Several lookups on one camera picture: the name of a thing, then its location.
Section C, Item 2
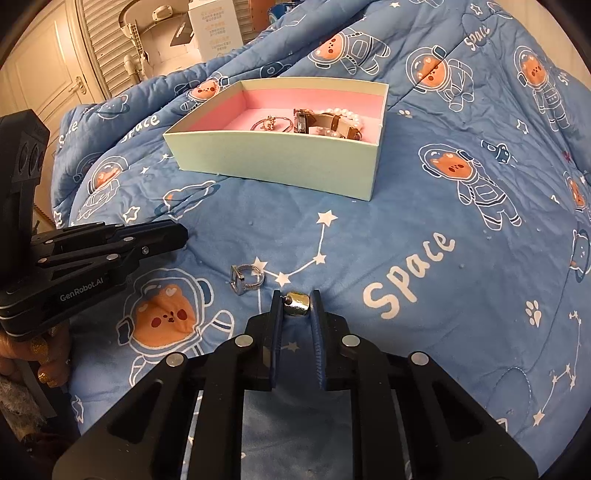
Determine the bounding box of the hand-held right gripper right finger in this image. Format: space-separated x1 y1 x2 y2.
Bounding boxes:
309 290 540 480

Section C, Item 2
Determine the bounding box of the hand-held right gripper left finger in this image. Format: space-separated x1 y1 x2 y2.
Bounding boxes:
52 290 283 480

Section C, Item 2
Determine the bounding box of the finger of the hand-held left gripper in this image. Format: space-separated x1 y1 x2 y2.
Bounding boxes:
38 246 145 283
30 220 189 256

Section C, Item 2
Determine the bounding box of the gold band ring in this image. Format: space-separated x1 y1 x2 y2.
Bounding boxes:
282 290 311 317

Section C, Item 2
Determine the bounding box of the silver square ring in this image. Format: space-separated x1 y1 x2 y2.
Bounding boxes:
229 263 267 296

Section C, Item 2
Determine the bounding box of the pale green box pink lining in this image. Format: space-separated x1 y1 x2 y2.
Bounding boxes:
163 76 389 202

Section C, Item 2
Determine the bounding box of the brown strap wristwatch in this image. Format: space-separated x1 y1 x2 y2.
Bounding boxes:
293 107 362 140

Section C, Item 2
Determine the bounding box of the white pearl bracelet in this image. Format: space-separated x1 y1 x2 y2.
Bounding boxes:
310 106 363 138

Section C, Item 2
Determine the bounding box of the person's left hand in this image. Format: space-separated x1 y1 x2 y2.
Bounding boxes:
0 320 73 389

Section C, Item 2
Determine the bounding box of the blue space bear blanket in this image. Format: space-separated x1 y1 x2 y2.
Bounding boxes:
51 0 591 480

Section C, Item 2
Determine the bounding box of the white louvered closet door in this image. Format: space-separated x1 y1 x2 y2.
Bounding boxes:
78 0 139 100

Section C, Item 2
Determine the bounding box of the white baby high chair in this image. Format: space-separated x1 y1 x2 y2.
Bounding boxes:
118 0 198 77

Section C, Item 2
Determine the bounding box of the white panelled door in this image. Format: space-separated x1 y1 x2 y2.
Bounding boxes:
0 8 93 139

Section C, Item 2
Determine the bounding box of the tall white carton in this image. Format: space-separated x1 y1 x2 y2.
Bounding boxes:
187 0 246 61

